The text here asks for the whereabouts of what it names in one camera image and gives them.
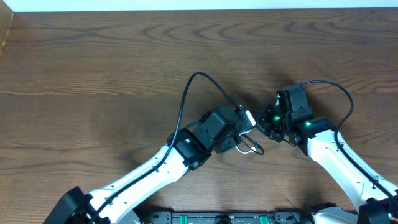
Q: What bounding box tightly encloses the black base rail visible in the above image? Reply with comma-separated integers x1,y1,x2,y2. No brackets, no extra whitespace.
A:
141,210,313,224

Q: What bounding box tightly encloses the left camera cable black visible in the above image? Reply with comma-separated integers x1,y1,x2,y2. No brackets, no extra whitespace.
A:
88,73,243,223

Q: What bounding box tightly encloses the camera cable black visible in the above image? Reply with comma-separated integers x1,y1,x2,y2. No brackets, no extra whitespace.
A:
303,80,397,184
88,73,243,223

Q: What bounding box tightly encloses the right camera cable black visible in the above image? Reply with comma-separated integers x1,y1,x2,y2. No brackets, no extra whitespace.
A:
303,80,397,184

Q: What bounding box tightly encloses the black USB cable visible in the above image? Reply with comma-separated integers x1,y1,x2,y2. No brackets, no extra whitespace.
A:
238,123,266,156

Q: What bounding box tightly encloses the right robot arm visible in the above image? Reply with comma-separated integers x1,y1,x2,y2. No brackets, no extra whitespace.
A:
257,85,397,223

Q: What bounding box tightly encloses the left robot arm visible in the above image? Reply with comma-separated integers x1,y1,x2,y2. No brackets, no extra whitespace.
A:
45,105,256,223

